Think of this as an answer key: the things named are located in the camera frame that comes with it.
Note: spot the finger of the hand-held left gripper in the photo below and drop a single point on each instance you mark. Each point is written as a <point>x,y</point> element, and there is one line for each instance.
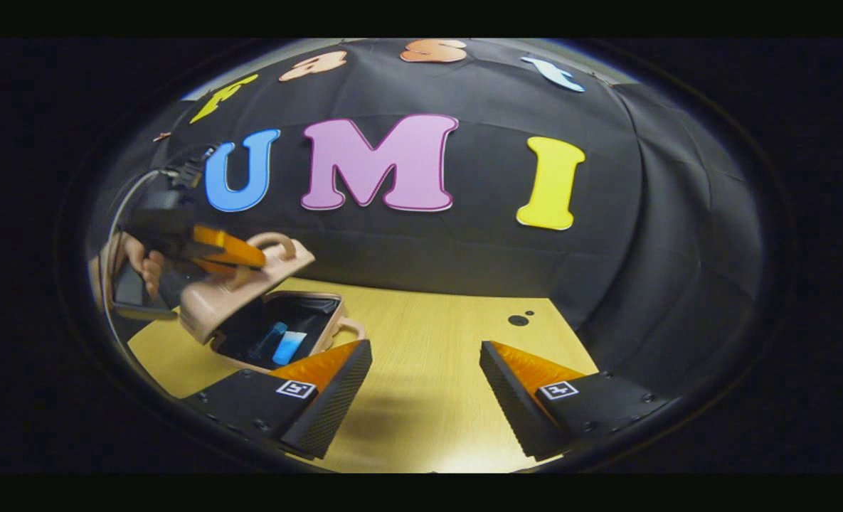
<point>215,267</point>
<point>232,249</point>

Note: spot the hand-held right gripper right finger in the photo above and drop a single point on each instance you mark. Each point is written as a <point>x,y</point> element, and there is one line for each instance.
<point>510,402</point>

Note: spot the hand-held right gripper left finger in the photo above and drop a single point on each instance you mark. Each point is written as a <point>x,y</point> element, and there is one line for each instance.
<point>336,402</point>

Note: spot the beige pink suitcase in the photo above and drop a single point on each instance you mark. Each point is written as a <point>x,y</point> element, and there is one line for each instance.
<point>215,302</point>

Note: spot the tall blue glass bottle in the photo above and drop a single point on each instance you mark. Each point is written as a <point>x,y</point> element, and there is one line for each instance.
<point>266,343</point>

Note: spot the black backdrop cloth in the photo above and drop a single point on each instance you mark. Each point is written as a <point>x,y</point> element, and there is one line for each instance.
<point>506,256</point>

